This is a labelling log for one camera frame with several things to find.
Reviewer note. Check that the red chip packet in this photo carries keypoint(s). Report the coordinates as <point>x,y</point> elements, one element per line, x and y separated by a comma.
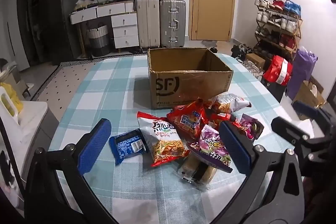
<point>187,119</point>

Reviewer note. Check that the rows of assorted shoes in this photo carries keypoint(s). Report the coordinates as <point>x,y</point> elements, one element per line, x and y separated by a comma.
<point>278,23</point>

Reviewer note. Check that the door mat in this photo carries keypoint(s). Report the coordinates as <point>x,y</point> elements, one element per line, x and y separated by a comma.
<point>209,43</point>

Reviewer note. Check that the small brown cardboard box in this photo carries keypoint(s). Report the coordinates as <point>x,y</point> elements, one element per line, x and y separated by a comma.
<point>256,60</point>

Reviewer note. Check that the silver suitcase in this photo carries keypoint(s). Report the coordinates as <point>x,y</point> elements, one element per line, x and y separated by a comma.
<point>172,24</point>

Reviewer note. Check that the white plastic appliance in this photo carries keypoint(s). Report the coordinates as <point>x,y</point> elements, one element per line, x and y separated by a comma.
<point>29,119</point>

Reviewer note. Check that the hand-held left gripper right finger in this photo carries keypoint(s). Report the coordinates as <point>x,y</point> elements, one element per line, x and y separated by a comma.
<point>233,148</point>

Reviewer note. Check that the red shopping bag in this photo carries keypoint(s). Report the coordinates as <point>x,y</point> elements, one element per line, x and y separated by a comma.
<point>277,70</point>

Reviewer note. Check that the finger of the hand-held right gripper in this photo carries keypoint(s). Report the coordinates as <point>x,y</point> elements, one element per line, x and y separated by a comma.
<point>305,108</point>
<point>287,129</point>

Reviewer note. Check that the plastic bag with food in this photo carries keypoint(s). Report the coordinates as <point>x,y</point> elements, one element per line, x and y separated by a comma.
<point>80,5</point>

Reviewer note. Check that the open brown cardboard carton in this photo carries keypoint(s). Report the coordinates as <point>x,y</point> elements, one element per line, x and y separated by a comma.
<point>307,98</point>

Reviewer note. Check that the clear cracker packet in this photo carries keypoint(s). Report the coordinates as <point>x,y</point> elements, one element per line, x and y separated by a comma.
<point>197,169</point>

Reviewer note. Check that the white red noodle snack packet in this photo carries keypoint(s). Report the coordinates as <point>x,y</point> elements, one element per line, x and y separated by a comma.
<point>162,140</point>

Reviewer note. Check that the white orange snack packet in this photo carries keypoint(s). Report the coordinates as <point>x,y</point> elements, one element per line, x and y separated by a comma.
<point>228,102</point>

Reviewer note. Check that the white drawer desk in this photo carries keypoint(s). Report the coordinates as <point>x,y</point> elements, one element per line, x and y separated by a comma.
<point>123,27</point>

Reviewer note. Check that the checked tablecloth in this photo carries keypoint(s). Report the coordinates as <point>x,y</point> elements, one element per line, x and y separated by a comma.
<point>105,87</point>

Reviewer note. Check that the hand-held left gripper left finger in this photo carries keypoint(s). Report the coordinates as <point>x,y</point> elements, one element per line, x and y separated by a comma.
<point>94,145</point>

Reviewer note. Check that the dark refrigerator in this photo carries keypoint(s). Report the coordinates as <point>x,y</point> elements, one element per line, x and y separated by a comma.
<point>60,19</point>

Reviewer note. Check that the cream suitcase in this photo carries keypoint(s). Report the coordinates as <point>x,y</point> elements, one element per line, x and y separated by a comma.
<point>148,24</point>

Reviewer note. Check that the blue cookie packet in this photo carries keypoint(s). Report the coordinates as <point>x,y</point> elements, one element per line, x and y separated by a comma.
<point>127,145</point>

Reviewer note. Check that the small purple snack packet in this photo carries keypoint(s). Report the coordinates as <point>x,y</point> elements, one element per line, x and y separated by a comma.
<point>250,125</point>

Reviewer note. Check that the woven laundry basket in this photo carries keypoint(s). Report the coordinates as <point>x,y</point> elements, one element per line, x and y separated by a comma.
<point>98,39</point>

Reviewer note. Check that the patterned rug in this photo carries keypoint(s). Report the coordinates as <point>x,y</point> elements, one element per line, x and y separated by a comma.
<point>65,79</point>

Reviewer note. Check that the yellow plastic bag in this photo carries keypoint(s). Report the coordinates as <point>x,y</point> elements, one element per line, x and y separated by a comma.
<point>11,98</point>

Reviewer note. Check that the wooden shoe rack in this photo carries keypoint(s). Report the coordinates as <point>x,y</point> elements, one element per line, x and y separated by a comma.
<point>298,29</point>

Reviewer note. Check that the purple bag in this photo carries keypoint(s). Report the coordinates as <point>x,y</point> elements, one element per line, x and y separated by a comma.
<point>302,71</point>

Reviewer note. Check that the black tote bag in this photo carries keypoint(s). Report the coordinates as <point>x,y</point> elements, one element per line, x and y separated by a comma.
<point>275,91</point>

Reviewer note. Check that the pile of sneakers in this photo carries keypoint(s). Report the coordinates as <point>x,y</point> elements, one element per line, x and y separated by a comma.
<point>241,52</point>

